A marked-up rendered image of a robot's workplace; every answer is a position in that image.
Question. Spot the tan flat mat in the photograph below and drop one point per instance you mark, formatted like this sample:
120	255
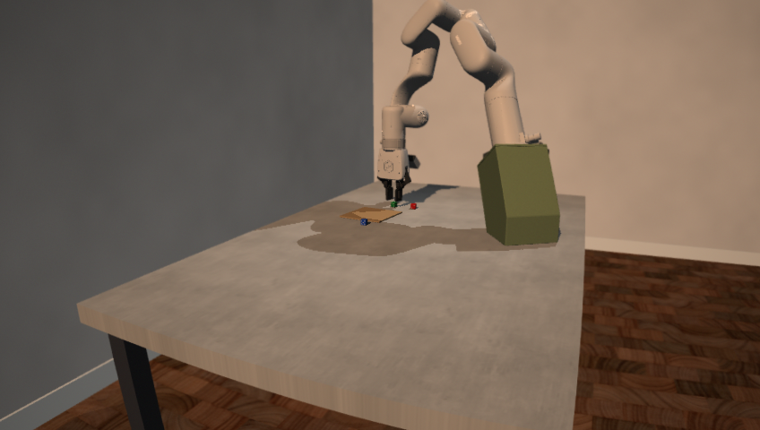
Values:
371	214

